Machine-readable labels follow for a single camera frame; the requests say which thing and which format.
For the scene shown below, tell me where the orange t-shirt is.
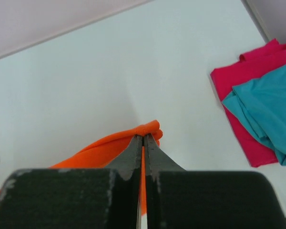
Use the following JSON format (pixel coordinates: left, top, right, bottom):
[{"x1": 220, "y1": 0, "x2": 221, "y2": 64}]
[{"x1": 0, "y1": 120, "x2": 163, "y2": 215}]

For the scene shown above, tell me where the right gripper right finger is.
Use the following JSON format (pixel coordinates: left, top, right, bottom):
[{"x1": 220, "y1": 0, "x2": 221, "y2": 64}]
[{"x1": 144, "y1": 135, "x2": 286, "y2": 229}]

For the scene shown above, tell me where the folded teal t-shirt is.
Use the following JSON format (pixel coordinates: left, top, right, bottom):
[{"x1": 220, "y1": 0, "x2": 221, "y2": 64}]
[{"x1": 223, "y1": 64, "x2": 286, "y2": 166}]

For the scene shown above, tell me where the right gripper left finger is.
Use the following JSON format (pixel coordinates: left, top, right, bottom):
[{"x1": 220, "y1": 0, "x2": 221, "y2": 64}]
[{"x1": 0, "y1": 135, "x2": 143, "y2": 229}]

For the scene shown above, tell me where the folded crimson t-shirt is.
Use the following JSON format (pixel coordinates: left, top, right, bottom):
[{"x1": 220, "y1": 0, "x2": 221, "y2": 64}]
[{"x1": 211, "y1": 40, "x2": 286, "y2": 167}]

